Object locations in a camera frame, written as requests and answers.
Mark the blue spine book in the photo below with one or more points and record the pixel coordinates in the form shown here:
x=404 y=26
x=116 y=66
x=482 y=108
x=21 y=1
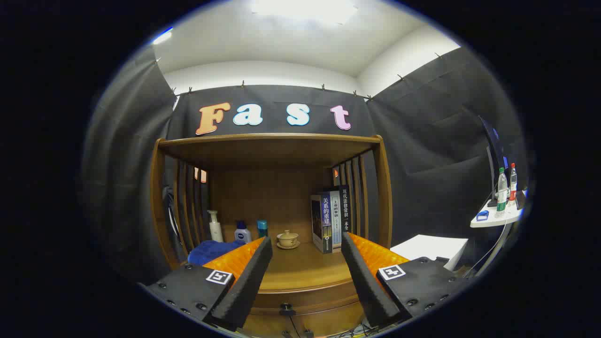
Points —
x=325 y=220

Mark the wooden drawer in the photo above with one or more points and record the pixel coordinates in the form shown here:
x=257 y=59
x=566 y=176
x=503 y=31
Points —
x=319 y=319

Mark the small blue object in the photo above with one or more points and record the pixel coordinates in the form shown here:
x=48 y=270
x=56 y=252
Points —
x=482 y=215

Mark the wooden cabinet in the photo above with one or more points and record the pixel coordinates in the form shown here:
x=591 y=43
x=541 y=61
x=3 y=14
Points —
x=267 y=145

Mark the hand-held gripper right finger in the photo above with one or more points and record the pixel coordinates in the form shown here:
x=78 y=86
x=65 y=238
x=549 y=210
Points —
x=364 y=281

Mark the black spine book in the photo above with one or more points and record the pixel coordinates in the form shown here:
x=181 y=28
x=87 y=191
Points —
x=345 y=206

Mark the pale spine book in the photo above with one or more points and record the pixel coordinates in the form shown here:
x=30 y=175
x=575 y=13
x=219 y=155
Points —
x=335 y=220

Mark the white lotion bottle blue cap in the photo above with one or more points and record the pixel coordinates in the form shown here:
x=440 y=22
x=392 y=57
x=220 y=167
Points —
x=242 y=234

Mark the red label water bottle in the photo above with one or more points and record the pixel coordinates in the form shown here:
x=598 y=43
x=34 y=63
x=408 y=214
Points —
x=513 y=185

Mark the white side table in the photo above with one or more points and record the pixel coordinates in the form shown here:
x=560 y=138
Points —
x=497 y=218

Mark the beige lidded teacup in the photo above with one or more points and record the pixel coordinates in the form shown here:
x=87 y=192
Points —
x=288 y=240

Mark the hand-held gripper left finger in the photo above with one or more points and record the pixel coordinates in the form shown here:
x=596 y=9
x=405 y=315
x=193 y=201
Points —
x=249 y=286

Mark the wooden countertop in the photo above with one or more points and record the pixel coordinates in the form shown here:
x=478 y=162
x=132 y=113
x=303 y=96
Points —
x=305 y=270

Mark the blue towel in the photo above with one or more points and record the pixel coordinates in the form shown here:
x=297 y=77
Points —
x=206 y=251

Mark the dark monitor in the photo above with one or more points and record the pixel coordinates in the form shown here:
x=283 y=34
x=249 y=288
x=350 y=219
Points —
x=493 y=141

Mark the white pump bottle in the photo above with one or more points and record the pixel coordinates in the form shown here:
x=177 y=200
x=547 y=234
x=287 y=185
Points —
x=215 y=230

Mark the white drawer unit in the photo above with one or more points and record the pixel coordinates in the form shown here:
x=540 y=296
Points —
x=432 y=246

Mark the teal blue bottle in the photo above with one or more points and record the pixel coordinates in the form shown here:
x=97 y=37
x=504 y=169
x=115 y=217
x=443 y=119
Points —
x=262 y=227

